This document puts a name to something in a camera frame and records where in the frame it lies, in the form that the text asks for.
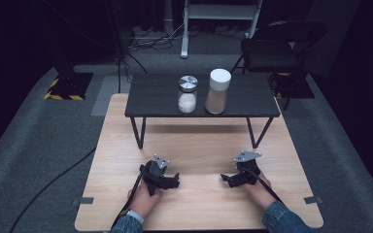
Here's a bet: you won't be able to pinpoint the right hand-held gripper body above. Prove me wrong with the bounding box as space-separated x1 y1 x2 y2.
232 150 263 187

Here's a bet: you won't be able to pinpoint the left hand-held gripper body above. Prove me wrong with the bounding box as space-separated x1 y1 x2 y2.
139 153 176 197

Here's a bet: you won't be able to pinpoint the person's left hand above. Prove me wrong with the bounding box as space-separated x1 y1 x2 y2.
127 185 165 218

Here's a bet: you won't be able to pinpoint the person's right hand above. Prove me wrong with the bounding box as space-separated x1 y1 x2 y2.
242 170 278 212

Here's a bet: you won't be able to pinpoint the grey tape marker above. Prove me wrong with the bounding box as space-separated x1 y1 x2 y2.
303 195 323 205
72 196 95 207

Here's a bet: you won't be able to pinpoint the glass jar with metal lid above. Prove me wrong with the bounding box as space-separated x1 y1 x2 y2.
177 75 199 115

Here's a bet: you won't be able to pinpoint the black shelf riser with legs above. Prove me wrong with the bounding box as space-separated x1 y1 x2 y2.
124 73 282 150

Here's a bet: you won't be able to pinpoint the tall jar with white lid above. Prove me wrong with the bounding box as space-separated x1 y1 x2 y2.
204 68 233 116

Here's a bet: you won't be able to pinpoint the black stand pole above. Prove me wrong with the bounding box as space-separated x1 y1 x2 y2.
102 0 128 95

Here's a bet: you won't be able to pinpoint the right hand-held gripper black cable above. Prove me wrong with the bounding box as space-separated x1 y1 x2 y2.
239 166 285 206

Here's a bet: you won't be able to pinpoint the hand-held gripper black cable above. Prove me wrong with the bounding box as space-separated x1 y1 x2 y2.
111 164 151 228
239 166 285 206

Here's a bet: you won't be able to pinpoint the left hand-held gripper black cable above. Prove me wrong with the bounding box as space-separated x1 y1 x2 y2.
111 164 151 228

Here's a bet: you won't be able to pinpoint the black base plate yellow stripes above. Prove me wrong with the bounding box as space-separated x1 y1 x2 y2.
267 72 316 100
43 72 94 102

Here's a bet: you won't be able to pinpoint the long black floor cable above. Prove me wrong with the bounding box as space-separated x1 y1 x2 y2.
9 147 98 233

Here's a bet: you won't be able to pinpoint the bundle of floor cables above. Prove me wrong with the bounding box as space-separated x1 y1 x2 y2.
127 22 188 51

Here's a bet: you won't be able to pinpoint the white metal stand frame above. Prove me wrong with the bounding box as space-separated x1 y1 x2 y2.
180 0 264 60

